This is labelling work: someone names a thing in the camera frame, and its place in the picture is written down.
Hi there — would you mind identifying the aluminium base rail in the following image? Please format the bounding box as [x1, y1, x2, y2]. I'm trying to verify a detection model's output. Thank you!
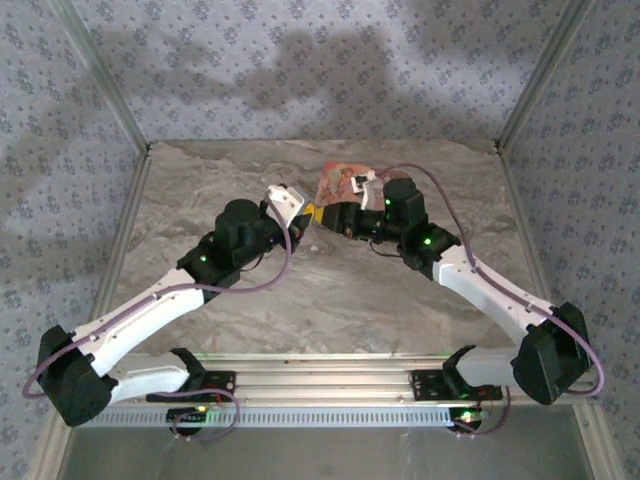
[107, 352, 596, 406]

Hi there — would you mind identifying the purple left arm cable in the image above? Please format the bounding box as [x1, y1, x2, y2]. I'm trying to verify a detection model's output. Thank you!
[23, 214, 294, 401]

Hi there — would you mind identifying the grey metal panel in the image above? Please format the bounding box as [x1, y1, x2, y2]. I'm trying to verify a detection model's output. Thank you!
[59, 424, 596, 480]

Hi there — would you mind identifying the small controller board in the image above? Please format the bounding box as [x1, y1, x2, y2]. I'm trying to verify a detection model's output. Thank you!
[167, 407, 211, 424]
[447, 407, 489, 432]

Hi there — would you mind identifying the slotted grey cable duct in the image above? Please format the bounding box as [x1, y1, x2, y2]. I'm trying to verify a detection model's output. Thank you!
[82, 404, 501, 429]

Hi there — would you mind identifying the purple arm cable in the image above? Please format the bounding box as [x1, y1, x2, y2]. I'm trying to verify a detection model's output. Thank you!
[377, 163, 606, 399]
[23, 214, 294, 401]

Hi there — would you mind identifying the aluminium frame bar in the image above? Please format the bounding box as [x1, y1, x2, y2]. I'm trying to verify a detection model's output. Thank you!
[493, 0, 599, 151]
[34, 147, 154, 480]
[49, 0, 152, 151]
[494, 147, 626, 480]

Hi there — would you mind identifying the pink illustrated book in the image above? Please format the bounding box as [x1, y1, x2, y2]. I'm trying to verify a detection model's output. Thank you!
[314, 160, 416, 211]

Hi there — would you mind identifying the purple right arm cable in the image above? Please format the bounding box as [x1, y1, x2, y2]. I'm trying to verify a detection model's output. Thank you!
[377, 163, 606, 399]

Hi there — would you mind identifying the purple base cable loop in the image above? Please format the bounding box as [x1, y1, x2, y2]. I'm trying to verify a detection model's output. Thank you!
[169, 387, 241, 444]
[454, 387, 512, 439]

